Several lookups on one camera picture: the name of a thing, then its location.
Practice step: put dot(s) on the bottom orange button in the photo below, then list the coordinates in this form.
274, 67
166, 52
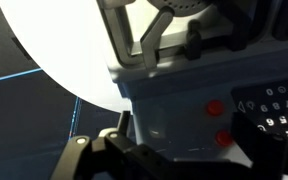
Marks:
215, 107

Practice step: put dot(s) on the black keypad control panel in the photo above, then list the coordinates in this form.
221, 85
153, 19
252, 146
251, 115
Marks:
265, 104

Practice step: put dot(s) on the grey toy stove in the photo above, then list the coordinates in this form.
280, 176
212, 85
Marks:
169, 103

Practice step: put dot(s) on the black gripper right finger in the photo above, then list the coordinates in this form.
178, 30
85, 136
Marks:
268, 152

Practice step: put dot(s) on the orange button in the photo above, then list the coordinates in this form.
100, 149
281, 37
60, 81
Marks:
223, 138
215, 107

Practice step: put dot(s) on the top orange button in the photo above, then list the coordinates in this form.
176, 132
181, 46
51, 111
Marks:
223, 138

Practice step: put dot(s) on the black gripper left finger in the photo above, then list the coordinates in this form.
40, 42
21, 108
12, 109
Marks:
114, 153

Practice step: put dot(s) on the round white table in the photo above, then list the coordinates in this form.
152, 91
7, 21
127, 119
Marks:
68, 40

